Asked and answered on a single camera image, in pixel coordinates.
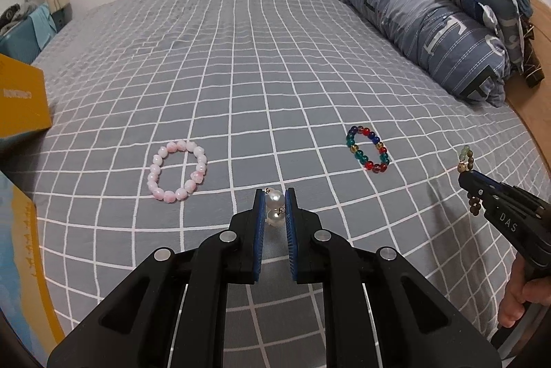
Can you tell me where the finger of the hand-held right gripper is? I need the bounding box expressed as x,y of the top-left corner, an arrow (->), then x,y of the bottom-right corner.
471,172 -> 545,216
458,172 -> 532,242

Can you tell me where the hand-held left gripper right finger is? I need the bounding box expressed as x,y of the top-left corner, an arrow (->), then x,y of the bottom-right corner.
285,187 -> 502,368

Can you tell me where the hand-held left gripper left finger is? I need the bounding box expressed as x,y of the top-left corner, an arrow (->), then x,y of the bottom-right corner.
46,188 -> 264,368

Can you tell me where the white pearl bracelet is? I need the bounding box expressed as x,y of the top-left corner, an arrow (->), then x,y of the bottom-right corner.
264,187 -> 285,227

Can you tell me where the green brown bead bracelet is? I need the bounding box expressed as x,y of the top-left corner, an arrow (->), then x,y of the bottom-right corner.
456,144 -> 483,218

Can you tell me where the person's right hand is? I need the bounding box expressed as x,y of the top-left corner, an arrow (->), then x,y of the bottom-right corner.
497,256 -> 551,329

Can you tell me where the grey checked bed sheet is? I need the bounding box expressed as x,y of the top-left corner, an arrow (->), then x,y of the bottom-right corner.
13,0 -> 541,368

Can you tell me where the sky print cardboard box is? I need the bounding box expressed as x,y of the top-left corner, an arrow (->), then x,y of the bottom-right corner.
0,174 -> 65,356

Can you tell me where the yellow cardboard box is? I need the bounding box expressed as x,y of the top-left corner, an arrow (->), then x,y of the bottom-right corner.
0,53 -> 53,153

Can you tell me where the teal storage box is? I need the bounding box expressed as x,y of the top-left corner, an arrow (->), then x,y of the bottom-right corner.
0,4 -> 58,65

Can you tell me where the multicolour glass bead bracelet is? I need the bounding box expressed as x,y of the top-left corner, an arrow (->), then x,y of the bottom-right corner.
345,126 -> 391,173

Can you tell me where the pink bead bracelet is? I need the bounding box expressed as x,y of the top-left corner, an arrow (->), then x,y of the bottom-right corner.
147,140 -> 208,203

